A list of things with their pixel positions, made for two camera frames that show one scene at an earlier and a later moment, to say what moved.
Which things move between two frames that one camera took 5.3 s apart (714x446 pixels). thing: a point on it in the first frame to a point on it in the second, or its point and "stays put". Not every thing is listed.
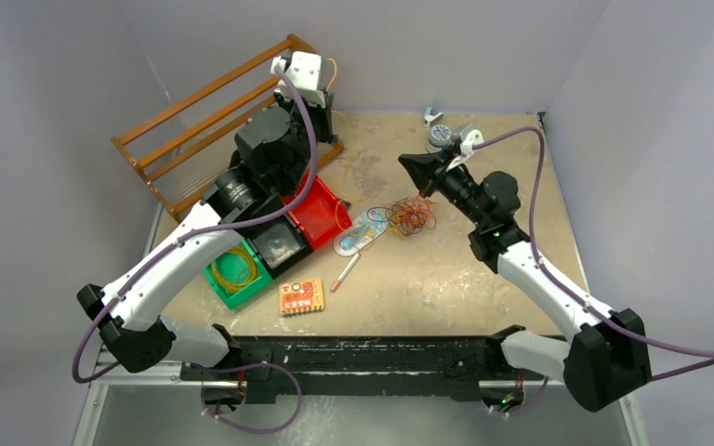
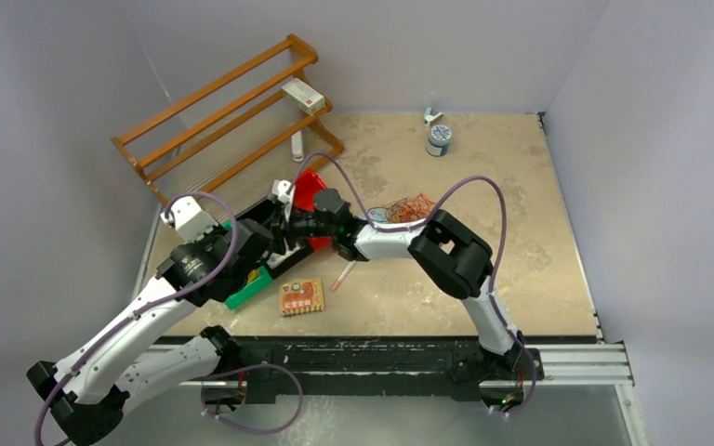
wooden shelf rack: x=180 y=147 stays put
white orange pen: x=349 y=268 stays put
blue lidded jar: x=440 y=136 stays put
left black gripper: x=324 y=116 to x=224 y=233
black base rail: x=273 y=370 stays put
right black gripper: x=428 y=173 to x=292 y=227
